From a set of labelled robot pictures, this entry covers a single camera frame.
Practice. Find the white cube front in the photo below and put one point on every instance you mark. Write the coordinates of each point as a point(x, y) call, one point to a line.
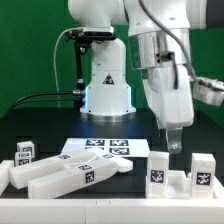
point(22, 158)

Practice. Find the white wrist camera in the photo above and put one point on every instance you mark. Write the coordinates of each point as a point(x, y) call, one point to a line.
point(209, 91)

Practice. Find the white marker sheet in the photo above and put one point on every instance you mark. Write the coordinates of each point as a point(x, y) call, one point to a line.
point(115, 146)

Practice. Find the white barrier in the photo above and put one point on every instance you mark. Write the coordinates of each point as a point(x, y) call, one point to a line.
point(5, 166)
point(218, 190)
point(111, 211)

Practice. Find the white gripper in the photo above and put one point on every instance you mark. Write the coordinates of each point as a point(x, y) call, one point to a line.
point(172, 107)

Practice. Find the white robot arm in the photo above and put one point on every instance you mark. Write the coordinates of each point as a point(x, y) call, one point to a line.
point(160, 49)

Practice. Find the white left barrier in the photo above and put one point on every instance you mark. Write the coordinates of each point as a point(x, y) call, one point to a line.
point(5, 166)

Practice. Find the white chair seat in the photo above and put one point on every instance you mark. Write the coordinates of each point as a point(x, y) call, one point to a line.
point(178, 185)

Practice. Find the white front barrier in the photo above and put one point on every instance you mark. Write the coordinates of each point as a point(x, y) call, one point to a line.
point(111, 211)

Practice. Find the black camera stand pole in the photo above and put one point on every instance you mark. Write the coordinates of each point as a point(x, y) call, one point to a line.
point(80, 81)

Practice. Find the white right barrier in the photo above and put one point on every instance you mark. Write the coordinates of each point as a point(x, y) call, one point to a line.
point(218, 190)

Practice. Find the black camera on stand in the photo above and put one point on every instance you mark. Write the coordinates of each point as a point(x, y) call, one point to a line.
point(91, 33)

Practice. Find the white chair side frame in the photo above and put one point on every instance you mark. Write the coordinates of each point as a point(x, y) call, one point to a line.
point(65, 173)

